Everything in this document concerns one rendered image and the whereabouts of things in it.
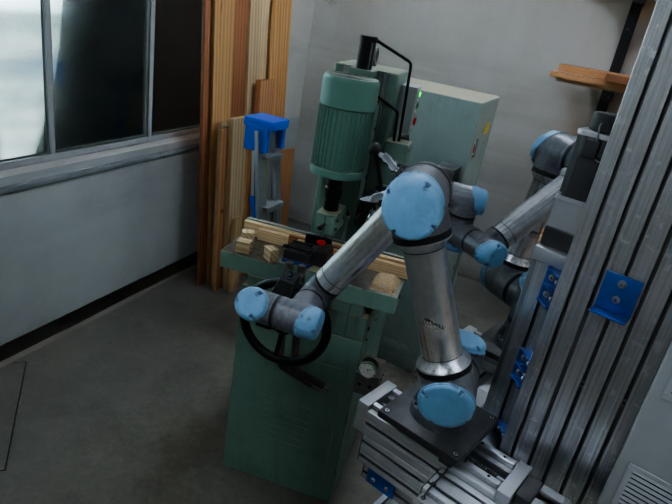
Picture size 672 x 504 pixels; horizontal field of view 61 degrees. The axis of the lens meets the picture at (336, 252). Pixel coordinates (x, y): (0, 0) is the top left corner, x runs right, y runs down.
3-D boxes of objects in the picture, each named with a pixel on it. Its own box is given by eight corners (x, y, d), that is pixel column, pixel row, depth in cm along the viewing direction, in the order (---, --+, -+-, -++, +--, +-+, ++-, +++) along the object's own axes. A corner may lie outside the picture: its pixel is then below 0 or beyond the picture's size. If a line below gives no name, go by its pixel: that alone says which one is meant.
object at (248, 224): (242, 233, 203) (244, 220, 201) (245, 231, 205) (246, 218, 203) (406, 276, 191) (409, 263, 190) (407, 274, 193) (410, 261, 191)
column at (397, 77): (304, 255, 219) (333, 61, 190) (321, 237, 239) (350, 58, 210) (360, 270, 214) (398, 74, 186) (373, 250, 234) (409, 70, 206)
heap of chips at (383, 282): (368, 288, 179) (370, 280, 178) (376, 273, 190) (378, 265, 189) (394, 295, 177) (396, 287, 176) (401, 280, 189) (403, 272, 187)
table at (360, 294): (204, 277, 181) (206, 260, 179) (244, 245, 209) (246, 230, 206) (388, 329, 170) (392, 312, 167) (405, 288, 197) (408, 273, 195)
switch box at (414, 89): (391, 130, 202) (401, 84, 196) (396, 126, 211) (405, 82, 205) (408, 134, 201) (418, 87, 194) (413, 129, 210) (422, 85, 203)
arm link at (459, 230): (456, 259, 159) (466, 223, 154) (434, 243, 168) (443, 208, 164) (478, 258, 162) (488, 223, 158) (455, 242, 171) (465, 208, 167)
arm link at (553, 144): (499, 307, 175) (575, 136, 157) (470, 284, 187) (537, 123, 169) (526, 309, 181) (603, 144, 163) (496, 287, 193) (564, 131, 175)
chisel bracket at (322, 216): (312, 235, 189) (315, 211, 186) (324, 223, 202) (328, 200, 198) (333, 241, 188) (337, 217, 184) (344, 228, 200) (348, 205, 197)
